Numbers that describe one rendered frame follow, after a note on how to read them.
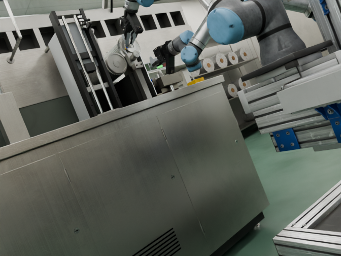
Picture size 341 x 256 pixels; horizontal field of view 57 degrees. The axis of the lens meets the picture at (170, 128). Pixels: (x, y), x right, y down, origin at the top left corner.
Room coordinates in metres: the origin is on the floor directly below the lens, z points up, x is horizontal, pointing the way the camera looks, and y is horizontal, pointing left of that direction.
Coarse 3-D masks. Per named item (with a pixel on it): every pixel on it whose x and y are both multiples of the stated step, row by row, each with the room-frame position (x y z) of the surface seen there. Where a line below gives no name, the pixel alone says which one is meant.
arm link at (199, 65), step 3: (198, 57) 1.51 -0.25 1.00; (198, 60) 1.53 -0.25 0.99; (195, 63) 1.50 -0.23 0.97; (198, 63) 1.53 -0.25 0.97; (186, 66) 1.56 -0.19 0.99; (189, 66) 1.53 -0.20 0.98; (192, 66) 1.53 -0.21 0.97; (195, 66) 1.53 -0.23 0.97; (198, 66) 1.53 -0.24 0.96; (201, 66) 1.55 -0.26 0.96; (189, 69) 1.54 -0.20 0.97; (192, 69) 1.53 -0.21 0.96; (195, 69) 1.53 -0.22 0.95; (198, 69) 1.58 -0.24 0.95
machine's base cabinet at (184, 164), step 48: (192, 96) 1.65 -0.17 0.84; (48, 144) 1.18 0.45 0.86; (96, 144) 1.28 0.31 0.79; (144, 144) 1.41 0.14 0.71; (192, 144) 1.57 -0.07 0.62; (240, 144) 1.77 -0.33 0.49; (0, 192) 1.05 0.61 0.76; (48, 192) 1.14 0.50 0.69; (96, 192) 1.24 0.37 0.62; (144, 192) 1.36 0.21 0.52; (192, 192) 1.50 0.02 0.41; (240, 192) 1.68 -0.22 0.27; (0, 240) 1.02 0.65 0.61; (48, 240) 1.10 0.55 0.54; (96, 240) 1.19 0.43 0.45; (144, 240) 1.31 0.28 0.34; (192, 240) 1.44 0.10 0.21
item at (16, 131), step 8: (0, 88) 1.46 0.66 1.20; (0, 96) 1.43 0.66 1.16; (8, 96) 1.45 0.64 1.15; (0, 104) 1.42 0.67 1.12; (8, 104) 1.44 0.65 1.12; (16, 104) 1.46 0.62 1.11; (0, 112) 1.41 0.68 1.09; (8, 112) 1.43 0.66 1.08; (16, 112) 1.45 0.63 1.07; (0, 120) 1.41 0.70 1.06; (8, 120) 1.42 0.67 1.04; (16, 120) 1.44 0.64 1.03; (0, 128) 1.46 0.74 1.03; (8, 128) 1.41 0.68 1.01; (16, 128) 1.43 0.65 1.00; (24, 128) 1.45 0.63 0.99; (8, 136) 1.41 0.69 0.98; (16, 136) 1.43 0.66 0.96; (24, 136) 1.44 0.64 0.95; (8, 144) 1.44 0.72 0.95
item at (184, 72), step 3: (183, 69) 2.68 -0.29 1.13; (186, 69) 2.70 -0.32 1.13; (180, 72) 2.69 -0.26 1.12; (183, 72) 2.67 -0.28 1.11; (186, 72) 2.69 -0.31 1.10; (183, 75) 2.68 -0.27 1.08; (186, 75) 2.69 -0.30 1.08; (183, 78) 2.69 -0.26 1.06; (186, 78) 2.68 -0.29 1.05; (189, 78) 2.70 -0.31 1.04; (183, 81) 2.70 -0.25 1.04; (186, 81) 2.67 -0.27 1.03; (189, 81) 2.69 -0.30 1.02; (183, 84) 2.71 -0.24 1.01; (186, 84) 2.68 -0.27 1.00
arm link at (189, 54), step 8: (200, 24) 1.41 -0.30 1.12; (200, 32) 1.39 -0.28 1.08; (208, 32) 1.39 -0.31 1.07; (192, 40) 1.41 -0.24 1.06; (200, 40) 1.39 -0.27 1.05; (208, 40) 1.41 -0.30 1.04; (184, 48) 1.39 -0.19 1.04; (192, 48) 1.38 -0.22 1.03; (200, 48) 1.41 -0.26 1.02; (184, 56) 1.39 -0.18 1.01; (192, 56) 1.38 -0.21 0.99; (192, 64) 1.47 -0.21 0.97
